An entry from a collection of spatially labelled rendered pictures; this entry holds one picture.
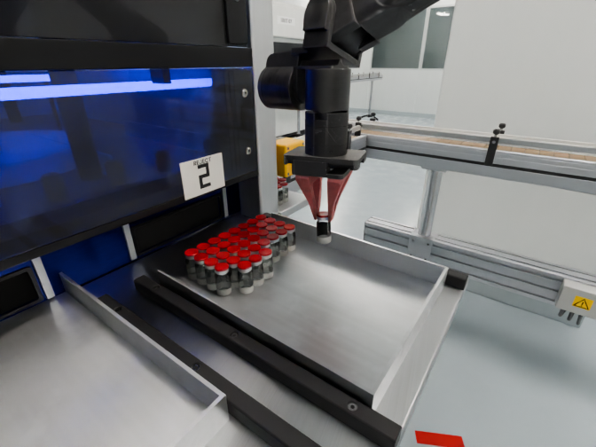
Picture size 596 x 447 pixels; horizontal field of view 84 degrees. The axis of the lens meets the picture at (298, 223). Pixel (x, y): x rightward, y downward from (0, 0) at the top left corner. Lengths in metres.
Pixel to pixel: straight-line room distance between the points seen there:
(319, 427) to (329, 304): 0.17
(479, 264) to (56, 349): 1.29
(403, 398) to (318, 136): 0.31
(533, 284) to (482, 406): 0.51
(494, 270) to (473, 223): 0.62
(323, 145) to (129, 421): 0.36
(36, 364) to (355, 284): 0.41
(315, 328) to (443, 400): 1.17
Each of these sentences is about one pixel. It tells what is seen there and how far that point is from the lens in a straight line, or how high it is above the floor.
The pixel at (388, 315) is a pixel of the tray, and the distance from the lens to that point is 0.48.
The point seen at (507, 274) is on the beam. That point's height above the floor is 0.50.
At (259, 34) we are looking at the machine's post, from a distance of 0.66.
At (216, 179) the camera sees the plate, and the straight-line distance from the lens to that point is 0.59.
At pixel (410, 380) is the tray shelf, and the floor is 0.88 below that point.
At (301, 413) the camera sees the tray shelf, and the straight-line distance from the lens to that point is 0.37.
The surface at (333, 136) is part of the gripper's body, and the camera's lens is 0.43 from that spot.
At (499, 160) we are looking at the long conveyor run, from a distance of 1.27.
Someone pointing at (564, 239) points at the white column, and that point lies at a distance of 2.00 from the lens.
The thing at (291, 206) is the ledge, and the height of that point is 0.88.
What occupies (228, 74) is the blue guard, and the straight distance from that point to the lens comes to 0.60.
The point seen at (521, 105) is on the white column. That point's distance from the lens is 1.85.
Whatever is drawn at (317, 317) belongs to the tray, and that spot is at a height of 0.88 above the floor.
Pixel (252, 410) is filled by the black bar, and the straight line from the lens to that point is 0.35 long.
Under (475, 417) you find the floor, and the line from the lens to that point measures 1.58.
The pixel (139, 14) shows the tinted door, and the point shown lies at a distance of 0.53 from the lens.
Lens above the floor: 1.19
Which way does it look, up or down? 26 degrees down
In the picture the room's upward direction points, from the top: straight up
